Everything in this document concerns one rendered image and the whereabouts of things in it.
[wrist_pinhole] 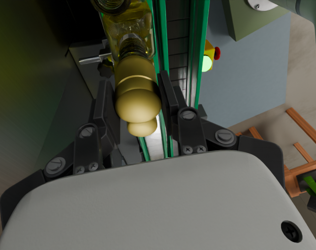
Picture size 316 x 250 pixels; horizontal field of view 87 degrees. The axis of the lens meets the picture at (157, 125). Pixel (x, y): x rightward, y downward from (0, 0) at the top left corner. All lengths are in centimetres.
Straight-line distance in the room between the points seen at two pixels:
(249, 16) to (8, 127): 75
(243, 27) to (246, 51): 18
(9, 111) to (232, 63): 87
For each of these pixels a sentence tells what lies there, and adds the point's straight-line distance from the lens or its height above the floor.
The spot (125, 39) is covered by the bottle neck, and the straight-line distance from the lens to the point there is 19.
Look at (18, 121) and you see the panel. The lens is 21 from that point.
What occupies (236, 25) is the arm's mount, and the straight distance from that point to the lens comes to 77.
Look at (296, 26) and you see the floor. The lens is 213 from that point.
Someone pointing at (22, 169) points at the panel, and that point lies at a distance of 21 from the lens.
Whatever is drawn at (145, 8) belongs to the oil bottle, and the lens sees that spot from 22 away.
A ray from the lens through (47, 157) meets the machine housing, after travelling 29.
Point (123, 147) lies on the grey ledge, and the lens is 70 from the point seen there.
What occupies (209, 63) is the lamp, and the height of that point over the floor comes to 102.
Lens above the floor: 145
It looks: 41 degrees down
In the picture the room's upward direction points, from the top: 169 degrees clockwise
